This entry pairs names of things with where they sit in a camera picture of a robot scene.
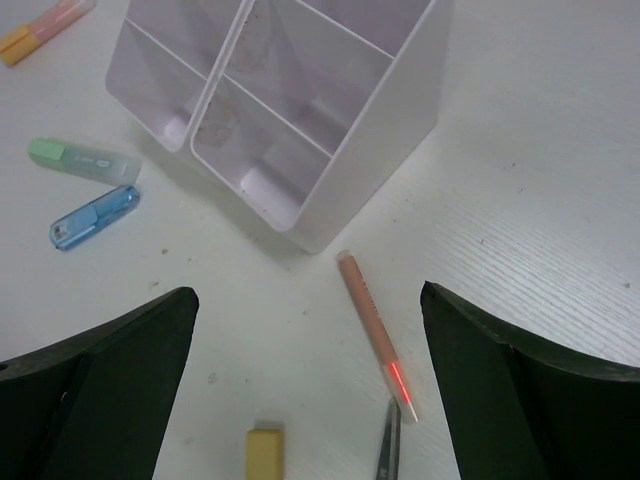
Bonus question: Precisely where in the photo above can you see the black handled scissors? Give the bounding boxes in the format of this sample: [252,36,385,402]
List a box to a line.
[375,398,401,480]

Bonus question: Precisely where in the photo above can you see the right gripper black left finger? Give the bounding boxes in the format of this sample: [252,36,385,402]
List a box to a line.
[1,287,199,479]

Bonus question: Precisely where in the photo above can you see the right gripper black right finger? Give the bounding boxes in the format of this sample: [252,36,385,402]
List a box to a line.
[420,282,639,479]

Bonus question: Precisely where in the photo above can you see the brown orange pen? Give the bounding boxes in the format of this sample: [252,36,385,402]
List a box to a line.
[337,250,419,424]

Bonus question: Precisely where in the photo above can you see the right white compartment organizer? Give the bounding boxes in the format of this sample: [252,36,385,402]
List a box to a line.
[190,1,454,253]

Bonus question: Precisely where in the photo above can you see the left white compartment organizer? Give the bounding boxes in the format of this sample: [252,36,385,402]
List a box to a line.
[105,0,241,152]

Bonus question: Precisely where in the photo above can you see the yellow eraser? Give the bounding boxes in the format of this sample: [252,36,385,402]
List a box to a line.
[245,420,285,480]

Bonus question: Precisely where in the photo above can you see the green capped correction tape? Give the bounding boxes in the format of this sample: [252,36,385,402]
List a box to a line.
[27,137,142,186]

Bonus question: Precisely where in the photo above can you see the blue transparent stapler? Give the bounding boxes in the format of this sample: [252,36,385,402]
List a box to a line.
[49,185,141,251]

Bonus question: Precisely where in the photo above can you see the white compartment organizer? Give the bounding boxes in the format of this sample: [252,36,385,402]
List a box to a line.
[105,0,241,152]
[190,1,454,253]

